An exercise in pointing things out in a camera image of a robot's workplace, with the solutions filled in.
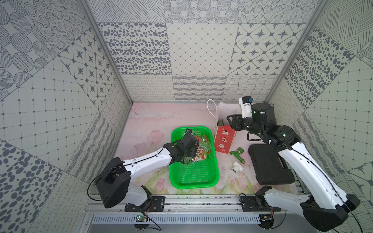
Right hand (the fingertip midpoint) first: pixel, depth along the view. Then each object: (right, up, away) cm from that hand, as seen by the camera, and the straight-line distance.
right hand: (232, 118), depth 69 cm
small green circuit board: (-46, -50, +2) cm, 68 cm away
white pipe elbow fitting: (+7, -29, +15) cm, 34 cm away
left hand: (-19, -16, +15) cm, 29 cm away
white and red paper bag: (-1, -10, +11) cm, 15 cm away
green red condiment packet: (-12, -16, +20) cm, 28 cm away
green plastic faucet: (+9, -23, +21) cm, 33 cm away
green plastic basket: (-12, -33, +15) cm, 39 cm away
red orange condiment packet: (-14, -22, +17) cm, 31 cm away
